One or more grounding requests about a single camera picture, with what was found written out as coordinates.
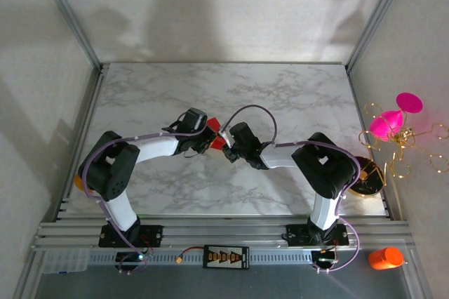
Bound red paper sheet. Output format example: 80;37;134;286
205;117;228;150

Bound black power distribution board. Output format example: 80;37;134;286
203;244;250;270

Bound orange plastic bottle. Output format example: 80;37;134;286
74;173;95;193

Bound black round gold-rimmed dish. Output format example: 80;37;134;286
345;157;386;197

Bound small black controller board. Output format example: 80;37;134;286
115;251;148;265
311;249;340;265

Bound orange plastic cylinder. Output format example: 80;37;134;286
368;246;405;271

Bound clear plastic organizer box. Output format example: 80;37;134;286
41;248;91;275

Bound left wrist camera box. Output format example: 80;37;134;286
177;107;208;132

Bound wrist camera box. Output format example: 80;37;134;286
177;107;208;132
217;121;263;151

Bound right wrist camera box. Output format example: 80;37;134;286
217;121;263;151

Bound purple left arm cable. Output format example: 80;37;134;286
77;111;211;275

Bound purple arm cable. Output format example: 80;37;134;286
77;111;211;275
220;104;362;275

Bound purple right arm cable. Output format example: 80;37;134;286
220;104;362;275

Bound aluminium rail beams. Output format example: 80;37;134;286
30;220;415;253

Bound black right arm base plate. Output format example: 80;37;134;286
285;223;350;247

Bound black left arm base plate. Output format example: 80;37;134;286
98;224;164;248

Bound grey slotted cable duct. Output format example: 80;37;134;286
87;249;316;267

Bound aluminium side rail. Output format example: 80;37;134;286
52;65;108;222
346;69;392;221

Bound red wire yellow connector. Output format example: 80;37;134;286
174;247;206;265

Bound gold wire pink decoration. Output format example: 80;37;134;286
358;92;449;179

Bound aluminium frame post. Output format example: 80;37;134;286
33;0;103;72
345;0;415;74

